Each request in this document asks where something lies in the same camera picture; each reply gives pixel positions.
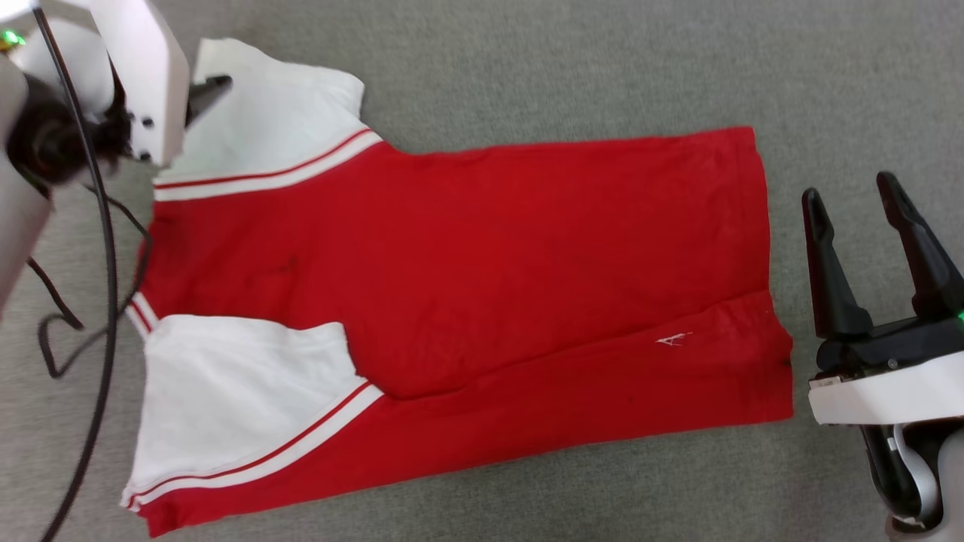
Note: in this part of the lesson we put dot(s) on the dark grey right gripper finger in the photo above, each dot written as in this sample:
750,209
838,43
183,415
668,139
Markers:
832,278
922,248

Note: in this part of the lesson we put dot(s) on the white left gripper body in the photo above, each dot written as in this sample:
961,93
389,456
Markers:
151,83

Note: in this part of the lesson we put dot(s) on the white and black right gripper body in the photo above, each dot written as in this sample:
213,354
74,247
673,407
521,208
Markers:
889,384

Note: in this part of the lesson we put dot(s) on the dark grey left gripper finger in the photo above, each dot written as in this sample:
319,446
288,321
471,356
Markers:
205,96

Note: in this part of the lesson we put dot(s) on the red and white jersey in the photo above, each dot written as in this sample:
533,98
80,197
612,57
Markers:
489,286

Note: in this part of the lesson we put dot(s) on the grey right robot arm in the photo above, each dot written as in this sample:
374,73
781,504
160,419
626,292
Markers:
953,482

